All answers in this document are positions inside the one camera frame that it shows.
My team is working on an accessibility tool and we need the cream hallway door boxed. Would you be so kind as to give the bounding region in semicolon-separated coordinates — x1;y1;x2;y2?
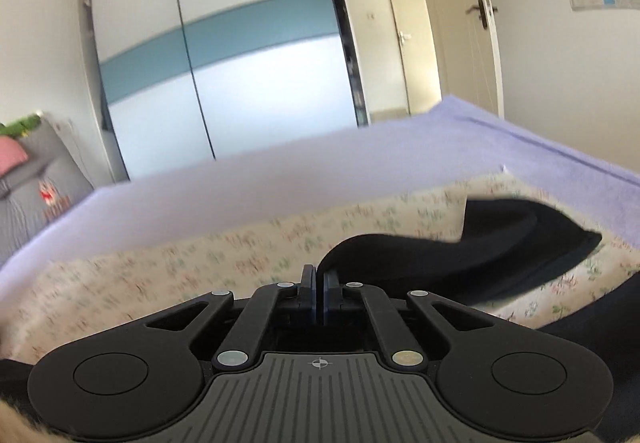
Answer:
383;0;442;118

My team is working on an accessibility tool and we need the dark door handle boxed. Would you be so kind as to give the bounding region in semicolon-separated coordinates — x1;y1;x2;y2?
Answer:
465;0;499;30

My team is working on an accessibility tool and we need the floral bed sheet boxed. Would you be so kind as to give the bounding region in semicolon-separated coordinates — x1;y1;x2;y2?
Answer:
0;173;640;366

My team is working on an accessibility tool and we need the purple bed sheet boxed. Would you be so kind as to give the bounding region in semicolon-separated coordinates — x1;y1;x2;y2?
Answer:
0;96;640;284

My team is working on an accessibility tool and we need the grey printed cushion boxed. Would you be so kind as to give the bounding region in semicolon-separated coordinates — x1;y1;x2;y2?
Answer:
0;113;96;266

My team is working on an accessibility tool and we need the cream room door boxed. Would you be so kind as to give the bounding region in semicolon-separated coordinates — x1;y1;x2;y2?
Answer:
405;0;504;118

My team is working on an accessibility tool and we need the white and blue wardrobe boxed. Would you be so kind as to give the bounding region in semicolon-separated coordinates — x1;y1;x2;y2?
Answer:
75;0;362;183

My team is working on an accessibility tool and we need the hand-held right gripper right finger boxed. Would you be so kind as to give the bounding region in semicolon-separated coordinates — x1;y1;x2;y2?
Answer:
322;270;502;370

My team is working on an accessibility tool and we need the pink pillow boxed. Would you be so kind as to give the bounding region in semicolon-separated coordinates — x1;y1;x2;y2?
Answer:
0;136;29;177

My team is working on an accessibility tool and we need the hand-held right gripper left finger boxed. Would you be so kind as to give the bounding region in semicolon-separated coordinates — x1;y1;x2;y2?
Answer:
144;264;319;370

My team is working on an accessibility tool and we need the green plush toy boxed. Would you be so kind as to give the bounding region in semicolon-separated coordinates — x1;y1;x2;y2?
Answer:
0;112;42;137

